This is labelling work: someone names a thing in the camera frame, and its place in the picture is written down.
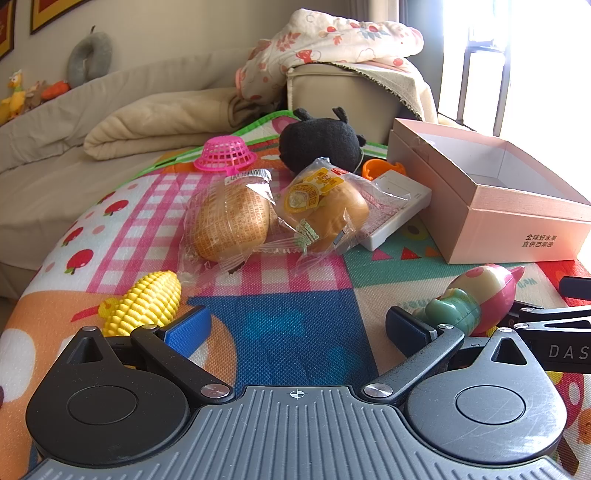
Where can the grey neck pillow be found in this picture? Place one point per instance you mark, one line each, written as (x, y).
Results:
(76, 64)

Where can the beige sofa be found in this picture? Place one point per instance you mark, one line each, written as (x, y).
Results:
(46, 184)

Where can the brown plush toy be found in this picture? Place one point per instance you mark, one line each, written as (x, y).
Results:
(36, 94)

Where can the colourful printed play mat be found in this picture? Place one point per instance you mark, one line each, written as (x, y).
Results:
(295, 314)

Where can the white power adapter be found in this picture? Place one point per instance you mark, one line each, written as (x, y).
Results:
(406, 198)

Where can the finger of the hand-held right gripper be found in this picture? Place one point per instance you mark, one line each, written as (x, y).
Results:
(554, 318)
(576, 286)

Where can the pink plastic basket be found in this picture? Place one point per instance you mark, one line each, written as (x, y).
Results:
(224, 150)

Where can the pink cardboard box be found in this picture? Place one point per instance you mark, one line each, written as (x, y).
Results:
(508, 226)

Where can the beige woven cloth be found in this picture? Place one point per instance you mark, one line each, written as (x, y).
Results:
(406, 83)

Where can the striped bread packet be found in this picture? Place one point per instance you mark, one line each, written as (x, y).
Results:
(231, 221)

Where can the black plush toy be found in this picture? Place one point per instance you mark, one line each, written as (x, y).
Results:
(318, 138)

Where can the yellow label bread packet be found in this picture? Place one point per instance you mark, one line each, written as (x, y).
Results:
(332, 207)

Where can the red framed wall picture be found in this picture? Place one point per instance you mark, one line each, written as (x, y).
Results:
(51, 11)
(7, 27)

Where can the pink and green toy figure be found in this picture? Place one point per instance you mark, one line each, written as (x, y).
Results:
(480, 286)

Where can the yellow toy corn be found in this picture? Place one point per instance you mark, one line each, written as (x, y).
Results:
(143, 295)

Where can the floral printed quilt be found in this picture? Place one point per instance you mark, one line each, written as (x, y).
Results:
(323, 37)

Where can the yellow plush toy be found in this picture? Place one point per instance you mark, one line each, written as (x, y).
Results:
(16, 99)

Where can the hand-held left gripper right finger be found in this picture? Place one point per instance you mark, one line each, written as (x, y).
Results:
(406, 330)

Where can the orange plush toy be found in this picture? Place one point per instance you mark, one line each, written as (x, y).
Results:
(55, 90)

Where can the beige folded blanket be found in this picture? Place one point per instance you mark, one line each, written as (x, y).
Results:
(161, 124)

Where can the orange plastic toy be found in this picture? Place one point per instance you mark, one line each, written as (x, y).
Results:
(376, 167)

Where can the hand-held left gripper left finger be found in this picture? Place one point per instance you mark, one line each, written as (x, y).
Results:
(187, 330)

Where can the dark window frame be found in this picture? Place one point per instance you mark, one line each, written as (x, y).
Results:
(465, 78)

